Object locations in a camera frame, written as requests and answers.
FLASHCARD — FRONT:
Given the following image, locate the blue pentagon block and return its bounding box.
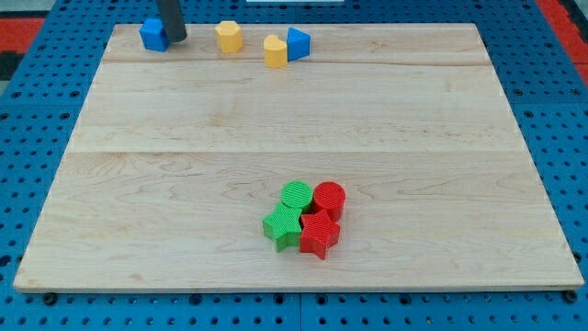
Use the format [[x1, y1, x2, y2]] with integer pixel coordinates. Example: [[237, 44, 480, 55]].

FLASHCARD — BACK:
[[139, 18, 169, 52]]

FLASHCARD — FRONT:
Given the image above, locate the red cylinder block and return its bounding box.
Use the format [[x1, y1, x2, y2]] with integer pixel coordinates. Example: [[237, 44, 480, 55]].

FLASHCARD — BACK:
[[311, 181, 346, 223]]

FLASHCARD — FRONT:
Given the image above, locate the red star block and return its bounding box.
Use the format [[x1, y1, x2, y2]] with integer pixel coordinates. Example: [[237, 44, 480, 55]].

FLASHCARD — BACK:
[[299, 210, 341, 260]]

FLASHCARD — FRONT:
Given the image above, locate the green star block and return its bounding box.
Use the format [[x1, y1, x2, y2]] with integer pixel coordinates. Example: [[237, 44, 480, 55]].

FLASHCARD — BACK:
[[263, 202, 302, 253]]

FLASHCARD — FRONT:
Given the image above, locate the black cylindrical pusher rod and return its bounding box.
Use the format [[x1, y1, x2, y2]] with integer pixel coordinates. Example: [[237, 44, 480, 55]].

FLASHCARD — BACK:
[[155, 0, 187, 43]]

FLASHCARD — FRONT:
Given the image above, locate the green cylinder block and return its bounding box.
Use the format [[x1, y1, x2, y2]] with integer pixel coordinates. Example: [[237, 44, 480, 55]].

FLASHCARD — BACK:
[[280, 180, 312, 212]]

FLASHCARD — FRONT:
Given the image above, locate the blue triangle block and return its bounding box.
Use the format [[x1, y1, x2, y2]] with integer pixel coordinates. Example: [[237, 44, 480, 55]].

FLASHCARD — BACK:
[[287, 28, 311, 62]]

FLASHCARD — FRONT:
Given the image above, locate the yellow hexagon block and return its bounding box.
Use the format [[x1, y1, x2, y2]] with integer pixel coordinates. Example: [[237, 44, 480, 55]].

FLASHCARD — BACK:
[[215, 20, 243, 53]]

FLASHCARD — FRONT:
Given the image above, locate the light wooden board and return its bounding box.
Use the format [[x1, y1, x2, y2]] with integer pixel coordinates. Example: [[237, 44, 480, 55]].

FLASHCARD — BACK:
[[14, 23, 584, 293]]

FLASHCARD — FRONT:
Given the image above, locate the yellow heart block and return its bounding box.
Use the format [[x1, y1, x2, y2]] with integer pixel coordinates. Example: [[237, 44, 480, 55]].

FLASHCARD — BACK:
[[263, 35, 288, 68]]

